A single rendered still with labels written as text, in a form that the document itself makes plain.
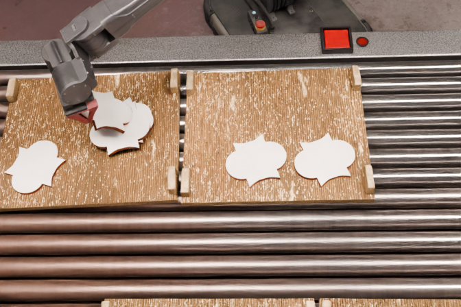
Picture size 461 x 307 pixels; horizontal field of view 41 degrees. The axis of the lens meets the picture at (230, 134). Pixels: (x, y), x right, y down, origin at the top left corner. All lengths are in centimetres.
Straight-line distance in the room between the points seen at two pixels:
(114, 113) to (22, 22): 175
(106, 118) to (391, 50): 72
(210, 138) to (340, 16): 130
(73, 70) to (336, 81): 63
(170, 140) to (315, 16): 127
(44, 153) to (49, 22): 166
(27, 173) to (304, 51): 72
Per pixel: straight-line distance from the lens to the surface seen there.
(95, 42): 120
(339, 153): 137
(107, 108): 139
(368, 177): 133
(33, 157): 145
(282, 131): 140
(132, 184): 137
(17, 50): 170
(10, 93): 156
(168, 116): 144
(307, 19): 253
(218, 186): 134
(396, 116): 148
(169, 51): 159
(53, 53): 121
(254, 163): 135
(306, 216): 132
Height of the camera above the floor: 212
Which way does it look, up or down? 58 degrees down
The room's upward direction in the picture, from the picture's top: 5 degrees counter-clockwise
